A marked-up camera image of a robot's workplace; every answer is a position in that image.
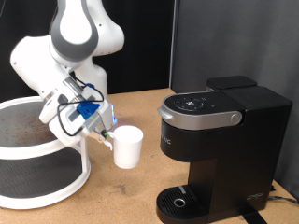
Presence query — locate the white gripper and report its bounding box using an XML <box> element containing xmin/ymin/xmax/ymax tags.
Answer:
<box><xmin>48</xmin><ymin>106</ymin><xmax>112</xmax><ymax>147</ymax></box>

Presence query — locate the white mug green-taped handle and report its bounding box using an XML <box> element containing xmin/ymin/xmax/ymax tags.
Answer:
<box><xmin>104</xmin><ymin>125</ymin><xmax>144</xmax><ymax>170</ymax></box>

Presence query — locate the brewer lid with silver handle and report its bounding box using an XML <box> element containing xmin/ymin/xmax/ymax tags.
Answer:
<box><xmin>157</xmin><ymin>90</ymin><xmax>246</xmax><ymax>132</ymax></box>

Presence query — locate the black Keurig coffee machine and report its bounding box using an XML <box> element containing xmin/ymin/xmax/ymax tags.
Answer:
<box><xmin>156</xmin><ymin>75</ymin><xmax>293</xmax><ymax>224</ymax></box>

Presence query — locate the white two-tier turntable shelf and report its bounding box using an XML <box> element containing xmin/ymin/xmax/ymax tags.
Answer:
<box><xmin>0</xmin><ymin>95</ymin><xmax>93</xmax><ymax>210</ymax></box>

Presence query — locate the black backdrop curtain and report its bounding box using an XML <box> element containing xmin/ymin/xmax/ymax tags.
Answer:
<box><xmin>0</xmin><ymin>0</ymin><xmax>176</xmax><ymax>102</ymax></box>

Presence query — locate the black drip tray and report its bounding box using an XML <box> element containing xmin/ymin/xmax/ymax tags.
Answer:
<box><xmin>156</xmin><ymin>185</ymin><xmax>208</xmax><ymax>224</ymax></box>

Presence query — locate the black tape strip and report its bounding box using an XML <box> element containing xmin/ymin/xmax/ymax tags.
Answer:
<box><xmin>239</xmin><ymin>206</ymin><xmax>268</xmax><ymax>224</ymax></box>

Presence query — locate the grey partition panel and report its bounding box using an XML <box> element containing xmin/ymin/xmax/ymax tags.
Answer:
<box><xmin>169</xmin><ymin>0</ymin><xmax>299</xmax><ymax>200</ymax></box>

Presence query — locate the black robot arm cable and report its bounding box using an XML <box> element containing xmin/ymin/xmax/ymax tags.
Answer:
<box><xmin>56</xmin><ymin>73</ymin><xmax>106</xmax><ymax>138</ymax></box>

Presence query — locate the braided power cable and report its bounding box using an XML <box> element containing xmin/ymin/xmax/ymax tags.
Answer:
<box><xmin>268</xmin><ymin>195</ymin><xmax>299</xmax><ymax>205</ymax></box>

